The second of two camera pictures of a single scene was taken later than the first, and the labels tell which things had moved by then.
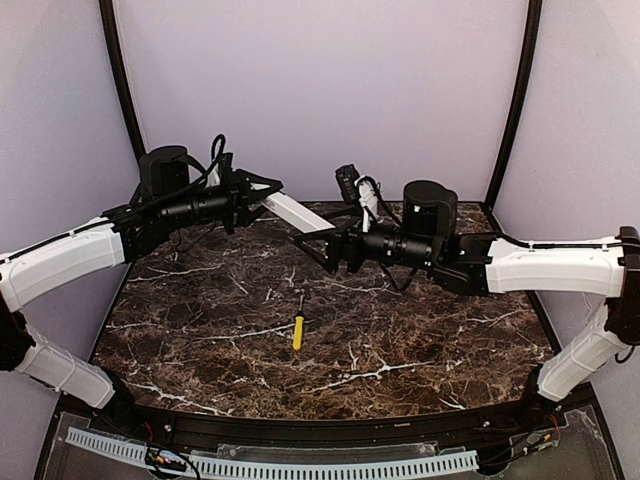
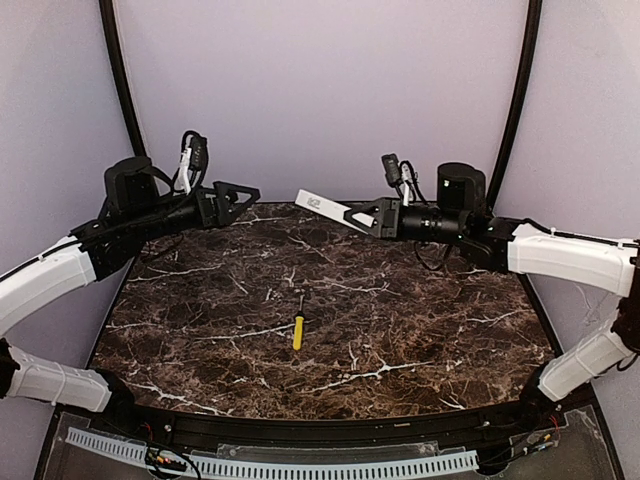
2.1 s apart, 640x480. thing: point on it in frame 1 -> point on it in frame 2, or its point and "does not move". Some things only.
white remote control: [296, 213] -> [331, 210]
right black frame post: [527, 64] does not move
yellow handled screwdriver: [299, 327] does not move
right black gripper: [338, 248] -> [388, 218]
